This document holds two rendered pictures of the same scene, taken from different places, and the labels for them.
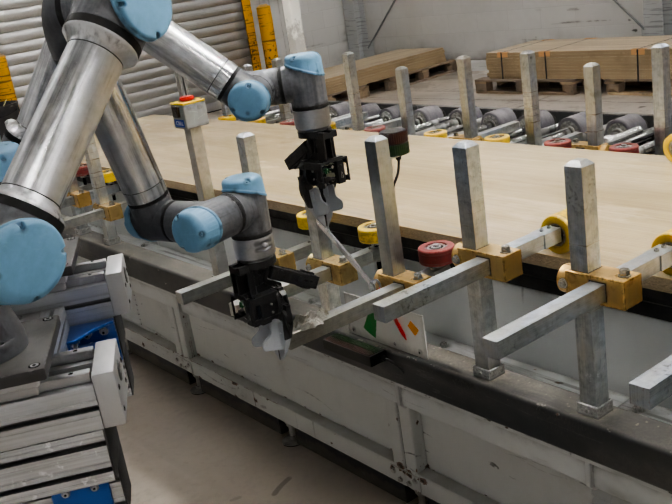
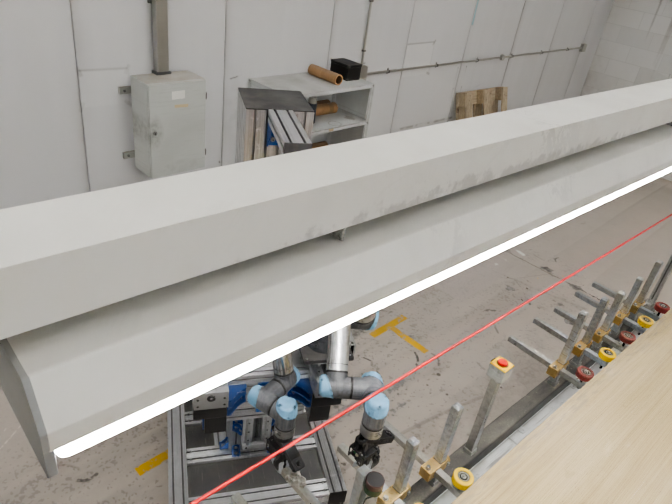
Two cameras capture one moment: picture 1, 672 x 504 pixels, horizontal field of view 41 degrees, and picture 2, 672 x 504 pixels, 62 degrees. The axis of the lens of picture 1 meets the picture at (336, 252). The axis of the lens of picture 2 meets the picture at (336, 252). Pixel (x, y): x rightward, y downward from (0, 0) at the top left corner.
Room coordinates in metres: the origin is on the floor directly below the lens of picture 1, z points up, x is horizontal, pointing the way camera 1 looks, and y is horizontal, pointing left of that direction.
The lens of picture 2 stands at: (1.40, -1.24, 2.66)
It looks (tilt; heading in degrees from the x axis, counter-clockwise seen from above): 31 degrees down; 79
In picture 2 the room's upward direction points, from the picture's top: 9 degrees clockwise
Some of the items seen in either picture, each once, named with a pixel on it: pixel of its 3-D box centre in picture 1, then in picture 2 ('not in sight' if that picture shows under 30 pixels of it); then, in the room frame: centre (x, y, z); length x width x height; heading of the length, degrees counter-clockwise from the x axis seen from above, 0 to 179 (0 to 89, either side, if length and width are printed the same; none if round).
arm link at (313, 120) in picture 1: (313, 118); (372, 428); (1.84, 0.00, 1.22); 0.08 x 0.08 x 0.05
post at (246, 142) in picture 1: (261, 224); (443, 447); (2.21, 0.18, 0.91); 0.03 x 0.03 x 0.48; 36
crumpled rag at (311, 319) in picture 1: (310, 316); (296, 478); (1.63, 0.07, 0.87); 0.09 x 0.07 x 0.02; 126
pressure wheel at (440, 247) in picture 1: (438, 269); not in sight; (1.83, -0.21, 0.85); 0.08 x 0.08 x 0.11
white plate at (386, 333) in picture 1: (383, 324); not in sight; (1.82, -0.08, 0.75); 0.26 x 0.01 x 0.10; 36
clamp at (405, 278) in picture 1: (403, 284); not in sight; (1.79, -0.13, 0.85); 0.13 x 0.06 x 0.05; 36
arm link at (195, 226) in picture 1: (201, 223); (266, 397); (1.50, 0.22, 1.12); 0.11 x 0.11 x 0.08; 52
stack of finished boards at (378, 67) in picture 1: (353, 73); not in sight; (10.50, -0.51, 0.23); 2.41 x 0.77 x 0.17; 131
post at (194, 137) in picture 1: (207, 206); (483, 415); (2.43, 0.33, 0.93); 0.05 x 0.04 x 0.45; 36
